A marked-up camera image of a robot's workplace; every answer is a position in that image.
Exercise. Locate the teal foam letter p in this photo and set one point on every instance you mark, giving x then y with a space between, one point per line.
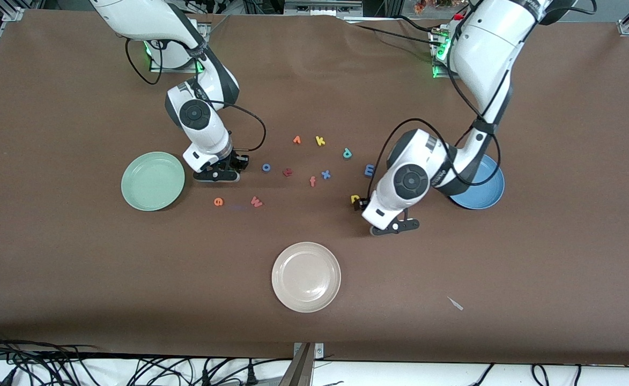
348 155

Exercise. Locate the white paper scrap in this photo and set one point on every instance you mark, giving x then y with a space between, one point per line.
455 303

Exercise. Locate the metal camera post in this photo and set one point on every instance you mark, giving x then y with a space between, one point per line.
302 370

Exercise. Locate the orange flowers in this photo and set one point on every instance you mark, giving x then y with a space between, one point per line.
421 6

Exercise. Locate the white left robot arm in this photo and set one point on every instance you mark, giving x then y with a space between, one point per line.
486 48

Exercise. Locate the green plate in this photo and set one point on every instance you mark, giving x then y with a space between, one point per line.
153 181

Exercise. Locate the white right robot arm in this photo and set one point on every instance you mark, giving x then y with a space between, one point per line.
132 21

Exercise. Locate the pink foam letter w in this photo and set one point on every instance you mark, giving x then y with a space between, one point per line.
256 202

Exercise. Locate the beige plate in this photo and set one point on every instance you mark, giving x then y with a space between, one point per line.
306 277

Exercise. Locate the brown table cover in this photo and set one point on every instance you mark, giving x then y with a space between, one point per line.
314 230

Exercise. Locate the grey power strip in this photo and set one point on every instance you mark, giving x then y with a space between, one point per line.
322 8

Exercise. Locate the blue plate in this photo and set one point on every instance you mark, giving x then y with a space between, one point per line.
488 190

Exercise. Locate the blue foam letter m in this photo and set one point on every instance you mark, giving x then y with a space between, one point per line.
369 170

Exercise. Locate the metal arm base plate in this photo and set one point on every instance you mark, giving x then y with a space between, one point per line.
156 68
436 74

